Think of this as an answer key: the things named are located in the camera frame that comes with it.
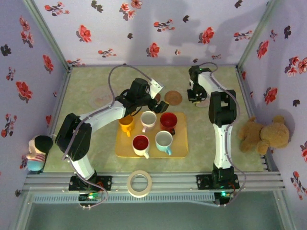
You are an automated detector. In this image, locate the aluminium front frame rail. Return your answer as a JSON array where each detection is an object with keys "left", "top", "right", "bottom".
[{"left": 23, "top": 171, "right": 286, "bottom": 191}]

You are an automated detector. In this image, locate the small lit circuit board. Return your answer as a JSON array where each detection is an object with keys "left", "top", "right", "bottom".
[
  {"left": 214, "top": 191, "right": 235, "bottom": 204},
  {"left": 78, "top": 193, "right": 101, "bottom": 202}
]

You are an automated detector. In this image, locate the blue cup white inside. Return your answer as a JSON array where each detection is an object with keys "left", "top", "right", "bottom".
[{"left": 154, "top": 130, "right": 174, "bottom": 156}]

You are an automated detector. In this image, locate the beige masking tape roll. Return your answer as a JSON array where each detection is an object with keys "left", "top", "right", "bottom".
[{"left": 126, "top": 170, "right": 153, "bottom": 198}]

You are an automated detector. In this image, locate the aluminium side frame rail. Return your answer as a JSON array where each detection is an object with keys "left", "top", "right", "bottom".
[{"left": 236, "top": 66, "right": 274, "bottom": 172}]

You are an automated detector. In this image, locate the yellow plastic tray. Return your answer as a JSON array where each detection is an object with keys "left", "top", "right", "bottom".
[{"left": 115, "top": 111, "right": 189, "bottom": 159}]

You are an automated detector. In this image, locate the grey slotted cable duct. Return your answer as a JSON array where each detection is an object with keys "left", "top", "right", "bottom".
[{"left": 32, "top": 193, "right": 215, "bottom": 204}]

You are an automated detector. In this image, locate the yellow cup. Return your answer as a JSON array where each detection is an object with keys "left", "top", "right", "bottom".
[{"left": 118, "top": 115, "right": 135, "bottom": 138}]

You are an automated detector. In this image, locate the white cup red inside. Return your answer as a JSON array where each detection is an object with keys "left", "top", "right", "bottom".
[{"left": 132, "top": 134, "right": 151, "bottom": 160}]

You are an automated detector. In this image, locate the brown round coaster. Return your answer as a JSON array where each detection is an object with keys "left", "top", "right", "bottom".
[{"left": 164, "top": 90, "right": 182, "bottom": 106}]

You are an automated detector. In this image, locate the small striped plush doll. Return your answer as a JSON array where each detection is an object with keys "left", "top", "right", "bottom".
[{"left": 25, "top": 135, "right": 54, "bottom": 172}]

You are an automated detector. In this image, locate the lavender left arm cable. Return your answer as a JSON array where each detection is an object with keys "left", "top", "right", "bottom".
[{"left": 61, "top": 63, "right": 154, "bottom": 210}]

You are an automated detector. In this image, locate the white mug pink inside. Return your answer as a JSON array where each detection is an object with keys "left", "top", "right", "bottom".
[{"left": 140, "top": 111, "right": 158, "bottom": 133}]

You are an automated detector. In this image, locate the red cup black handle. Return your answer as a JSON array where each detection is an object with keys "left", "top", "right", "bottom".
[{"left": 160, "top": 112, "right": 178, "bottom": 136}]

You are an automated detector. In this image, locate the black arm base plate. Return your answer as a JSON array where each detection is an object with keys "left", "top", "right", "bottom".
[
  {"left": 196, "top": 174, "right": 240, "bottom": 190},
  {"left": 69, "top": 176, "right": 112, "bottom": 192}
]

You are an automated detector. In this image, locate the brown teddy bear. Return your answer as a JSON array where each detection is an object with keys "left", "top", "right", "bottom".
[{"left": 238, "top": 115, "right": 290, "bottom": 155}]

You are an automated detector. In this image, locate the aluminium frame post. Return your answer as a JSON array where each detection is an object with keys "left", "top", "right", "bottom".
[
  {"left": 23, "top": 0, "right": 72, "bottom": 70},
  {"left": 236, "top": 0, "right": 281, "bottom": 69}
]

